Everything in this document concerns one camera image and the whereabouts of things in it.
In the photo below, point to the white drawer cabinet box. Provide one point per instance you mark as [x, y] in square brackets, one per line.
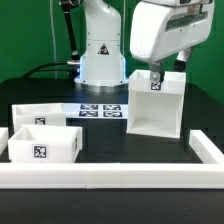
[155, 109]

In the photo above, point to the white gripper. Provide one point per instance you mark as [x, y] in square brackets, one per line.
[161, 28]

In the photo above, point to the white front drawer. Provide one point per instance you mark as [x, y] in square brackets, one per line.
[45, 144]

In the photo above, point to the white drawer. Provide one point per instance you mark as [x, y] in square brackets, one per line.
[45, 144]
[38, 114]

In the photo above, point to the white U-shaped fence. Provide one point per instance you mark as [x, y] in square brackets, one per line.
[209, 173]

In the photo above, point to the white marker sheet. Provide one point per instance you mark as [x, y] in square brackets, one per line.
[96, 111]

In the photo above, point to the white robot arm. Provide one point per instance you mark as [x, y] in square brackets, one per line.
[102, 65]

